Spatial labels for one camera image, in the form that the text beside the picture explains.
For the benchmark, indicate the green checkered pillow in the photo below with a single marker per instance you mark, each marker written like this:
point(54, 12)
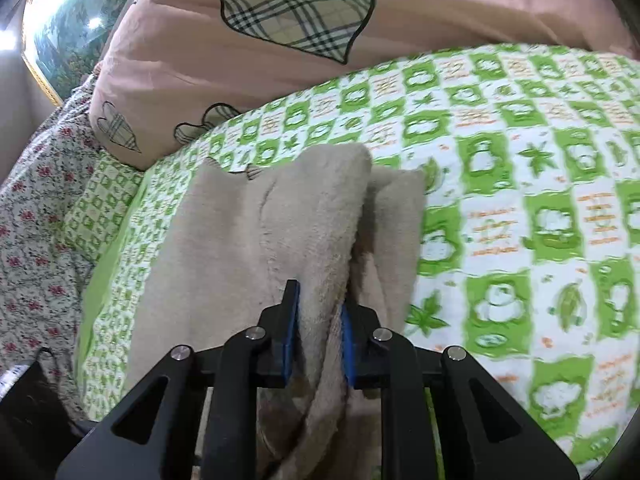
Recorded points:
point(100, 205)

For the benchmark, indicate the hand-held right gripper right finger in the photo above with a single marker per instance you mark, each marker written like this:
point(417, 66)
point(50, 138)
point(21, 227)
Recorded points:
point(348, 352)

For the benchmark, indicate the green checkered bedsheet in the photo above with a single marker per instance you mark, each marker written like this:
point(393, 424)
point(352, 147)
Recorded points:
point(500, 185)

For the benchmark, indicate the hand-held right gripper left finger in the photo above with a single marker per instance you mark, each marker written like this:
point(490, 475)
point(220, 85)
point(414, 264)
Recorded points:
point(290, 332)

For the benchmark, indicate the beige knit sweater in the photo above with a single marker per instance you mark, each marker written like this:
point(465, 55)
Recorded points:
point(240, 240)

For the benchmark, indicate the pink quilt with plaid hearts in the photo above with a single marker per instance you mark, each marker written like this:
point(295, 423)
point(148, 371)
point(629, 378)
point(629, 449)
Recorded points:
point(425, 10)

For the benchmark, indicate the gold framed landscape painting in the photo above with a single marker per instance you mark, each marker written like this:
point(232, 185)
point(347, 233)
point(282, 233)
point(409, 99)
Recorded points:
point(65, 25)

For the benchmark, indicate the floral patterned blanket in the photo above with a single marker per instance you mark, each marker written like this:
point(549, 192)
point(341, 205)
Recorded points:
point(35, 240)

